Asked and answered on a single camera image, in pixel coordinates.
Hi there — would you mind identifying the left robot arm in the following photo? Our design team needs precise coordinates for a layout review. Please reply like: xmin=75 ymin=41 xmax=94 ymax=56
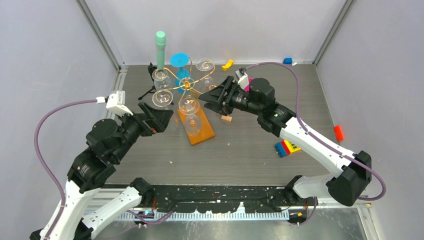
xmin=30 ymin=102 xmax=173 ymax=240

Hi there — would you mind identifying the clear wine glass back right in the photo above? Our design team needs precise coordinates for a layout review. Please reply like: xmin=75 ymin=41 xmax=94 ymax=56
xmin=196 ymin=57 xmax=217 ymax=93

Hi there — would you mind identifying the orange wooden rack base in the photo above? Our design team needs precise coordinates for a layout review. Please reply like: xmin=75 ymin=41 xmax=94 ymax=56
xmin=177 ymin=108 xmax=215 ymax=146

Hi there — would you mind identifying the yellow curved block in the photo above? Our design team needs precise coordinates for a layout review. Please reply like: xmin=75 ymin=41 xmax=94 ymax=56
xmin=221 ymin=59 xmax=234 ymax=72

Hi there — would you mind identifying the gold wire wine glass rack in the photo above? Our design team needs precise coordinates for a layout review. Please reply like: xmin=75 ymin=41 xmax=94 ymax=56
xmin=164 ymin=57 xmax=216 ymax=100

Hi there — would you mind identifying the small blue block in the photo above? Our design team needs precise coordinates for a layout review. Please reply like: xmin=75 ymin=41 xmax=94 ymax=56
xmin=283 ymin=57 xmax=293 ymax=65

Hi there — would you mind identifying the pink plastic wine glass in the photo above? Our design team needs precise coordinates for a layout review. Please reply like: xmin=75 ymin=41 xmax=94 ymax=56
xmin=244 ymin=78 xmax=253 ymax=92

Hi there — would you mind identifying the red block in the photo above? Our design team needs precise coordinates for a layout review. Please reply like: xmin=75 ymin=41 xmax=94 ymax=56
xmin=333 ymin=125 xmax=344 ymax=142

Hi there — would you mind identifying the colourful toy block calculator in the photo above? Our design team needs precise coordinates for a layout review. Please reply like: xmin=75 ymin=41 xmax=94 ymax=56
xmin=274 ymin=140 xmax=301 ymax=158

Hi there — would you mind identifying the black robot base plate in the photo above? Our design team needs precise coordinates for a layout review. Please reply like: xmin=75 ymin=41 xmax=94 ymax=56
xmin=138 ymin=185 xmax=315 ymax=214

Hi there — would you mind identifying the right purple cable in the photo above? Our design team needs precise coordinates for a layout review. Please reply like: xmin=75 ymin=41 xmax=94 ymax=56
xmin=245 ymin=61 xmax=387 ymax=227

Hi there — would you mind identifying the clear wine glass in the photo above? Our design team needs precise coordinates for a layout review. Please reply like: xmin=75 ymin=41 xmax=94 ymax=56
xmin=151 ymin=89 xmax=180 ymax=131
xmin=196 ymin=57 xmax=217 ymax=93
xmin=151 ymin=69 xmax=172 ymax=91
xmin=178 ymin=96 xmax=202 ymax=136

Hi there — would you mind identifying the wooden rectangular block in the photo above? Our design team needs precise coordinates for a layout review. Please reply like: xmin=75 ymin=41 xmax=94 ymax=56
xmin=221 ymin=115 xmax=233 ymax=123

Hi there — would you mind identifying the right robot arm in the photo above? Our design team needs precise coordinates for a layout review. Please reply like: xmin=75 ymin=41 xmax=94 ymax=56
xmin=199 ymin=76 xmax=372 ymax=207

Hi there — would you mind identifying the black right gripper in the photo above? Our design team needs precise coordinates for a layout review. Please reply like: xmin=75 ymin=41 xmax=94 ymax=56
xmin=198 ymin=76 xmax=262 ymax=117

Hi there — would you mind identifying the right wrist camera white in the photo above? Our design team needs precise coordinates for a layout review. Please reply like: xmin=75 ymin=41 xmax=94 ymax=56
xmin=235 ymin=67 xmax=250 ymax=92

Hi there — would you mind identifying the clear wine glass front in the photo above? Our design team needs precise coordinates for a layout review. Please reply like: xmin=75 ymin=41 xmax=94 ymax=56
xmin=178 ymin=96 xmax=202 ymax=136

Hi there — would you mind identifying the blue plastic wine glass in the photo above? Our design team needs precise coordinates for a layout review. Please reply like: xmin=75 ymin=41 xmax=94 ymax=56
xmin=170 ymin=52 xmax=191 ymax=87

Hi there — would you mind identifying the aluminium frame rail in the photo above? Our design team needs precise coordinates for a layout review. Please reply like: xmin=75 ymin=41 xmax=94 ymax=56
xmin=75 ymin=0 xmax=121 ymax=72

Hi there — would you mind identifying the clear wine glass back left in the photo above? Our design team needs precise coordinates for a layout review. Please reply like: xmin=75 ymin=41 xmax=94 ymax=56
xmin=151 ymin=69 xmax=172 ymax=91

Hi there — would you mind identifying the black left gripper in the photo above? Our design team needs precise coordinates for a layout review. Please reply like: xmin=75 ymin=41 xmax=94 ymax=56
xmin=113 ymin=100 xmax=174 ymax=161

